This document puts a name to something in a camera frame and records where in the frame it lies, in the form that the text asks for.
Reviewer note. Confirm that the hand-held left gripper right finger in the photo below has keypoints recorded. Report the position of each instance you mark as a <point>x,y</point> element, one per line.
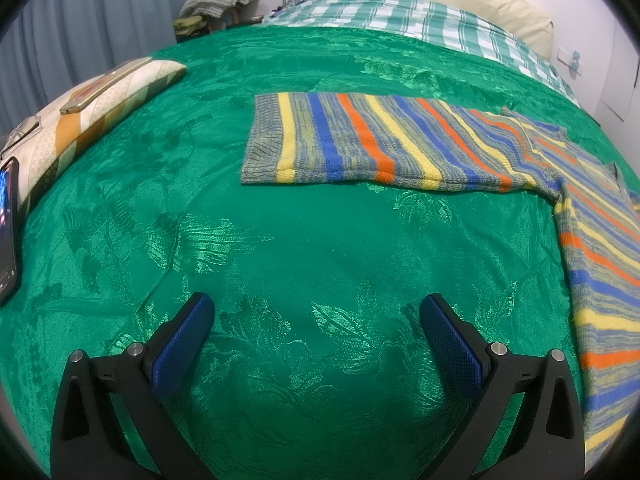
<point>455,345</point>

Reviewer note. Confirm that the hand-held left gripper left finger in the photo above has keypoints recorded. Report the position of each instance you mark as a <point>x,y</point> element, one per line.
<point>182,340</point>

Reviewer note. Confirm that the striped knit sweater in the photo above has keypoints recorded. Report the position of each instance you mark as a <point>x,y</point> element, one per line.
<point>375,135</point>

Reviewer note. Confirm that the green patterned bedspread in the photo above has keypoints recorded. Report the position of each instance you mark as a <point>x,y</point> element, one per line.
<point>300,260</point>

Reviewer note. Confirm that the black smartphone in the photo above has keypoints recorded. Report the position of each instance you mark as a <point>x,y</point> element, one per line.
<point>7,220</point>

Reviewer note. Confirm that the cream orange patterned pillow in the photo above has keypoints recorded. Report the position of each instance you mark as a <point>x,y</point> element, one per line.
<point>120,97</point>

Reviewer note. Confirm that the gold smartphone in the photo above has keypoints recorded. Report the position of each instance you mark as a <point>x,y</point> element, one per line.
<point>100,87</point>

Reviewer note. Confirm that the eyeglasses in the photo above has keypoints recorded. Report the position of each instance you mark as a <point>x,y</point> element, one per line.
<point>31,121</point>

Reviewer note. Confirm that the yellow green cloth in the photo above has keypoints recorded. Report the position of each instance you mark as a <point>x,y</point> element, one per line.
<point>187,24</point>

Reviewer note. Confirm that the green white checked sheet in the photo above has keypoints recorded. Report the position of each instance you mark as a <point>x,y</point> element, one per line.
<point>425,20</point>

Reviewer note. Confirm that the grey curtain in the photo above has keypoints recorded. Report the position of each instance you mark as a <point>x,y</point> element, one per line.
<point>100,10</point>

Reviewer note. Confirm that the white wall socket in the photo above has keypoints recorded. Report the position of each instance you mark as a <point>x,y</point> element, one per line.
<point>570,60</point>

